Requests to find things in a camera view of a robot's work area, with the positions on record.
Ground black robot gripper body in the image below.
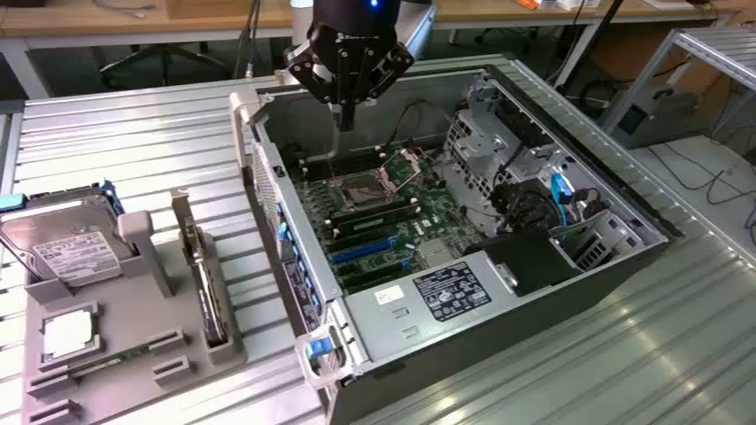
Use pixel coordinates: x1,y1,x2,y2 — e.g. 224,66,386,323
306,0,403,105

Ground graphics card with black fan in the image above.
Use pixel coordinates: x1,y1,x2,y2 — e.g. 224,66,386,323
170,188,230,344

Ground wooden desk with white legs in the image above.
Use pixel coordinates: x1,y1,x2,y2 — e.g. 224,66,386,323
434,0,740,88

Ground metal socket cover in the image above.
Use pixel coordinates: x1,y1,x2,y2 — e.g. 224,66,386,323
378,148,428,190

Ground perforated metal drive cage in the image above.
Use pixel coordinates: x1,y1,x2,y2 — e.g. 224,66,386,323
442,73,523,210

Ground black office chair base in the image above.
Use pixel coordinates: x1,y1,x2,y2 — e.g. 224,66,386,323
98,42,234,89

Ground CPU socket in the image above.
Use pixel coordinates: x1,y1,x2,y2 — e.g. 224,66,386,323
336,174,387,210

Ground long wooden desk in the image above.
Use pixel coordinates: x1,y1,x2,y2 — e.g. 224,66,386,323
0,0,296,101

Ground blue expansion slot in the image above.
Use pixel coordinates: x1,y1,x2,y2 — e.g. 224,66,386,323
330,236,399,265

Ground silver chipset heatsink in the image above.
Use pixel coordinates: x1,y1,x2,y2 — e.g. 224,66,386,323
418,242,463,269

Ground black expansion slot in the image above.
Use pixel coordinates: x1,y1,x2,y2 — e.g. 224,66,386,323
339,260,410,290

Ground grey box device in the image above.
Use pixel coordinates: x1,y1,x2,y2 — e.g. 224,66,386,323
602,83,702,150

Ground black plastic air shroud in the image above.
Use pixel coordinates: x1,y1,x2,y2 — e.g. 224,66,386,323
464,230,584,298

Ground metal disk bay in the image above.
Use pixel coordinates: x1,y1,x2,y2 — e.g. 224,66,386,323
548,210,643,272

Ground grey power supply unit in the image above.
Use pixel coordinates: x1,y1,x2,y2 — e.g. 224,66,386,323
342,259,523,362

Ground silver hard disk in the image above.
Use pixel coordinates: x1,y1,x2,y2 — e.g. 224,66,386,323
0,194,135,287

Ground blue disk caddy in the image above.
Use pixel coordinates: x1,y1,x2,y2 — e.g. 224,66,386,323
0,179,127,284

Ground grey plastic parts rack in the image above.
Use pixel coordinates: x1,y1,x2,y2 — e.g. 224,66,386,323
20,211,247,425

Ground open black PC case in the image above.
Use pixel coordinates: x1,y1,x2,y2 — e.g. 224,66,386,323
228,52,687,425

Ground green loose RAM stick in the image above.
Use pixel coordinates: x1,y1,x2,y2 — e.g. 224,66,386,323
67,344,152,382

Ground silver CPU chip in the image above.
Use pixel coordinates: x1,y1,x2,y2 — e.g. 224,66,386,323
42,316,99,356

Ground black looped case wire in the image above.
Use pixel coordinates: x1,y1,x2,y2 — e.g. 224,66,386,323
394,100,451,148

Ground hanging cable with metal plug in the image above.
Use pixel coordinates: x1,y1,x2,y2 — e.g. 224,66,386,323
234,0,264,79

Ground grey cable on desk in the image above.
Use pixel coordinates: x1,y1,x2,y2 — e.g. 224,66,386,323
92,0,159,19

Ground black power wire bundle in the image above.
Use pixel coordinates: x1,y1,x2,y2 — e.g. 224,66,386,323
490,181,560,232

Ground blue flat data wire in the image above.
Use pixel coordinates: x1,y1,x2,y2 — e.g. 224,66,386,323
548,172,578,229

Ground aluminium profile frame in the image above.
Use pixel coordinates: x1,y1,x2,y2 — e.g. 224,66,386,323
600,27,756,152

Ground black floor cables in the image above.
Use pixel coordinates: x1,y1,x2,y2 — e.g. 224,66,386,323
647,141,756,207

